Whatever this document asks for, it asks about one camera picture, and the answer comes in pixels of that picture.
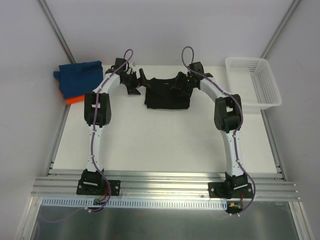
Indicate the white perforated plastic basket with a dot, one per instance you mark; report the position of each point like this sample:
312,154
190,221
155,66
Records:
252,78

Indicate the white slotted cable duct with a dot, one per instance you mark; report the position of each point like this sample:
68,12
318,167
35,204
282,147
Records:
81,202

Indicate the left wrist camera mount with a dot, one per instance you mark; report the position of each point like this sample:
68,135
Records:
132,65

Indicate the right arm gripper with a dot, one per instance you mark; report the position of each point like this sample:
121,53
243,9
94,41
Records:
180,81

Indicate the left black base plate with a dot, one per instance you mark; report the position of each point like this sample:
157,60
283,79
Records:
94,189

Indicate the black t shirt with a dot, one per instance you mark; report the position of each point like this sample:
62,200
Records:
160,94

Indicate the aluminium frame rail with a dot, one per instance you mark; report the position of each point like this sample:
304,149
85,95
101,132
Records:
166,185

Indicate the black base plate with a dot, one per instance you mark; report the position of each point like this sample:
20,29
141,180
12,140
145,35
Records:
220,190
94,189

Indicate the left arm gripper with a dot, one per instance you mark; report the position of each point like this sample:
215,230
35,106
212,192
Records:
135,81

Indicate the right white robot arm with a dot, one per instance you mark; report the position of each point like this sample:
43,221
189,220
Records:
228,119

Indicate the folded orange t shirt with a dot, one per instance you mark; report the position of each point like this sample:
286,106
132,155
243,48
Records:
73,100

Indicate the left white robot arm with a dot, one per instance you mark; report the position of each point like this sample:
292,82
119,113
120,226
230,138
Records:
98,113

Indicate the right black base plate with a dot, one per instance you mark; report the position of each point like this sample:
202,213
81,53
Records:
220,190

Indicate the folded blue t shirt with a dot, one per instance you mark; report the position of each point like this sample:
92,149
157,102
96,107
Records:
76,79

